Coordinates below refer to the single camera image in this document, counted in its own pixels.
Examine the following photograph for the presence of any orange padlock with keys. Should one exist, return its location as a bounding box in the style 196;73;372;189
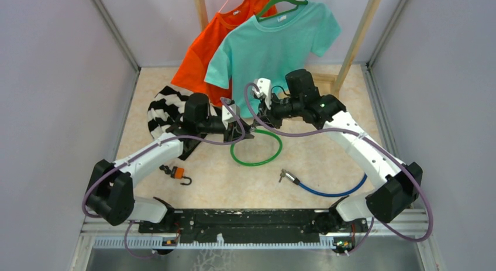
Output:
159;165;192;186

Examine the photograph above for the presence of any wooden clothes rack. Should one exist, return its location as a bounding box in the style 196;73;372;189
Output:
194;0;381;98

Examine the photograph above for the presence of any green cable lock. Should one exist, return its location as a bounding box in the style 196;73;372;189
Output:
230;129;283;167

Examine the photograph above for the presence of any teal t-shirt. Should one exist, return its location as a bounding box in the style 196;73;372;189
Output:
204;2;342;118

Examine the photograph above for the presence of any purple cable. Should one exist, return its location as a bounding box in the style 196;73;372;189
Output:
81;97;247;260
244;82;434;256

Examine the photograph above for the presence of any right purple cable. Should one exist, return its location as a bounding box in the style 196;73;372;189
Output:
244;82;434;256

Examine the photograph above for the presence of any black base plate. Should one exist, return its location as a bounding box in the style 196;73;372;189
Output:
139;209;368;244

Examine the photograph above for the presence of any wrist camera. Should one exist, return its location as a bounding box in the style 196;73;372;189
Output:
221;97;240;128
252;78;272;109

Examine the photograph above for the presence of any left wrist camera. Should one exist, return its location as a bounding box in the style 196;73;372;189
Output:
221;97;240;128

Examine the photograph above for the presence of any green hanger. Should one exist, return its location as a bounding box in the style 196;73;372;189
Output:
256;0;309;21

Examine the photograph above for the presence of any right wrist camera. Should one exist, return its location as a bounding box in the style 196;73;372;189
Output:
252;78;272;109

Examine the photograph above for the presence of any black white striped garment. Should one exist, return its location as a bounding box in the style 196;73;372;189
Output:
146;85;218;162

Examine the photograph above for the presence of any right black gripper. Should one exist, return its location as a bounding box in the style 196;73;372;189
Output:
253;91;302;129

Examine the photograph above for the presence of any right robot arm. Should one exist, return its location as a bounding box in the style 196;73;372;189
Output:
244;69;423;231

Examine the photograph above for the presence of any orange t-shirt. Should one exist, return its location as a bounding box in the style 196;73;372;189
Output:
171;0;269;107

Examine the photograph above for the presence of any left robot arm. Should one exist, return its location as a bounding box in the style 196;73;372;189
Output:
81;93;252;232

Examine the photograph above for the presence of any aluminium rail frame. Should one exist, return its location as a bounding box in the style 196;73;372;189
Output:
81;209;432;253

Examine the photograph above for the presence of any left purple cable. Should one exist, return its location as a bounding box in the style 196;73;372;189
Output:
81;97;247;260

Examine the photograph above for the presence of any blue cable lock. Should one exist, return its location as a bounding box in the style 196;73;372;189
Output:
278;168;368;198

